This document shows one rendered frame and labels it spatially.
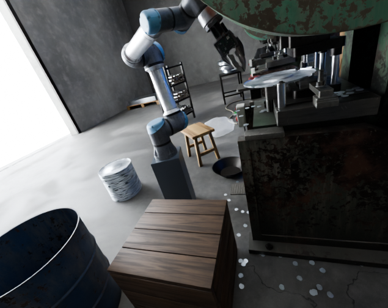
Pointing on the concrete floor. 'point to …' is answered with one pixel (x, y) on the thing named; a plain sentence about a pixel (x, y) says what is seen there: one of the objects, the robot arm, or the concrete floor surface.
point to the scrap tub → (50, 265)
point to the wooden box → (179, 256)
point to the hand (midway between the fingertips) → (242, 68)
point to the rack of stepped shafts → (178, 90)
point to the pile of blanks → (123, 184)
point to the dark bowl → (228, 167)
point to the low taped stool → (195, 131)
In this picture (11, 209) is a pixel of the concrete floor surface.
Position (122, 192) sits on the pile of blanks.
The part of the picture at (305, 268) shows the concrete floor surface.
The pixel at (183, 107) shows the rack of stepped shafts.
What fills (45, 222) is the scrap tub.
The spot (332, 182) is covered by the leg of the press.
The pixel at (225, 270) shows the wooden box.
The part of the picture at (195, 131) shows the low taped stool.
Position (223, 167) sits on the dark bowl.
